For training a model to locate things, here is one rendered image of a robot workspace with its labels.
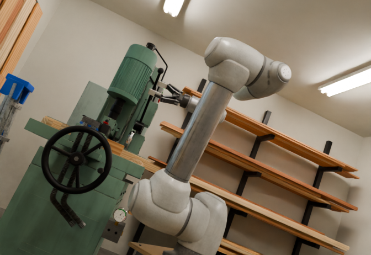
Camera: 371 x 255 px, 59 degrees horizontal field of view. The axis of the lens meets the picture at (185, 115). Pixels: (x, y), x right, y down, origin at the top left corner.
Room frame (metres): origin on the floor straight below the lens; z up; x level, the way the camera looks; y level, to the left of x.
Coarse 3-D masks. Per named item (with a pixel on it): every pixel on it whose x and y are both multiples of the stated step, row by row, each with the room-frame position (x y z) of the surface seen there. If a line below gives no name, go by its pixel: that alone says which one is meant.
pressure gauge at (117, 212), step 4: (120, 208) 1.54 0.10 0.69; (116, 212) 1.55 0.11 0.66; (120, 212) 1.55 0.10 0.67; (124, 212) 1.55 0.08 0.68; (116, 216) 1.55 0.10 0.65; (120, 216) 1.55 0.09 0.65; (124, 216) 1.55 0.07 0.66; (116, 220) 1.55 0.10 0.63; (120, 220) 1.55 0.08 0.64; (124, 220) 1.55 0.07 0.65; (116, 224) 1.57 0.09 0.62
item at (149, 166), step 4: (52, 120) 1.74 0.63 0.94; (52, 124) 1.74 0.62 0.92; (56, 124) 1.74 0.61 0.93; (60, 124) 1.74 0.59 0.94; (56, 128) 1.74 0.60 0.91; (124, 152) 1.76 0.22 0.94; (120, 156) 1.76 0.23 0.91; (124, 156) 1.76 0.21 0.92; (128, 156) 1.76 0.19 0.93; (132, 156) 1.76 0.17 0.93; (140, 160) 1.76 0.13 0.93; (144, 164) 1.76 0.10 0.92; (148, 164) 1.77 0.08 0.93; (152, 164) 1.77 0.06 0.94; (148, 168) 1.77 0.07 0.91; (152, 168) 1.77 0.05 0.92; (156, 168) 1.77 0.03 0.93; (152, 172) 1.78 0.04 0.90
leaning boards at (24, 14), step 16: (0, 0) 2.48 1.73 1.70; (16, 0) 2.64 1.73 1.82; (32, 0) 2.95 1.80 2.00; (0, 16) 2.54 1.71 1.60; (16, 16) 2.85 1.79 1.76; (32, 16) 3.09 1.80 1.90; (0, 32) 2.67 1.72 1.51; (16, 32) 2.96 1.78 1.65; (32, 32) 3.28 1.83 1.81; (0, 48) 2.85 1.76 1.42; (16, 48) 3.11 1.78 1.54; (0, 64) 3.05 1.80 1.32; (16, 64) 3.30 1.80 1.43; (0, 80) 2.98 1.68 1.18; (0, 96) 3.31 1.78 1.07
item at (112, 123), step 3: (105, 117) 1.71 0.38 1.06; (108, 117) 1.71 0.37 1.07; (102, 120) 1.71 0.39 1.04; (111, 120) 1.71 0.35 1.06; (114, 120) 1.71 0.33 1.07; (102, 123) 1.71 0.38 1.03; (108, 123) 1.71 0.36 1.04; (111, 123) 1.71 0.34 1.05; (114, 123) 1.71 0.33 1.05; (111, 126) 1.71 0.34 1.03; (114, 126) 1.75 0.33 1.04; (117, 126) 1.85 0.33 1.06; (114, 129) 1.80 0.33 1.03; (111, 132) 1.74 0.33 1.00; (111, 135) 1.84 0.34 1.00
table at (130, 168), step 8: (32, 120) 1.58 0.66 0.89; (24, 128) 1.58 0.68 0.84; (32, 128) 1.58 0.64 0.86; (40, 128) 1.59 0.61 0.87; (48, 128) 1.59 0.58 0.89; (40, 136) 1.76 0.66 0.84; (48, 136) 1.59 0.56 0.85; (64, 136) 1.59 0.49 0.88; (64, 144) 1.50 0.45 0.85; (72, 144) 1.50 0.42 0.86; (96, 152) 1.51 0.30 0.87; (104, 152) 1.60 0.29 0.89; (104, 160) 1.60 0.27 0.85; (120, 160) 1.60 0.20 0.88; (128, 160) 1.61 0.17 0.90; (120, 168) 1.61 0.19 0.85; (128, 168) 1.61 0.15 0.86; (136, 168) 1.61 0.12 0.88; (144, 168) 1.61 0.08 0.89; (136, 176) 1.61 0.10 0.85
